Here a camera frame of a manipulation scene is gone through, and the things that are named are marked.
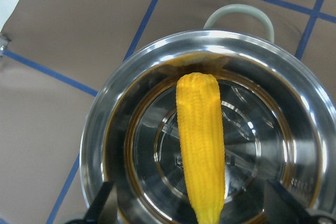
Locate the pale green cooking pot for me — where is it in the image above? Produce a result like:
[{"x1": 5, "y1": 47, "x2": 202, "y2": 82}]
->
[{"x1": 79, "y1": 4, "x2": 335, "y2": 223}]

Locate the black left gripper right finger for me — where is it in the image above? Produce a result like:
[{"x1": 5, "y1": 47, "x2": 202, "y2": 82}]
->
[{"x1": 264, "y1": 180, "x2": 311, "y2": 223}]

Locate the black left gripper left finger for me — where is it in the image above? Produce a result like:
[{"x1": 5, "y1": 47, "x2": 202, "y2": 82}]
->
[{"x1": 83, "y1": 182, "x2": 118, "y2": 223}]

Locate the yellow corn cob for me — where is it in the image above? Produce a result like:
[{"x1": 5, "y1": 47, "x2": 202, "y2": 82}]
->
[{"x1": 176, "y1": 72, "x2": 225, "y2": 223}]

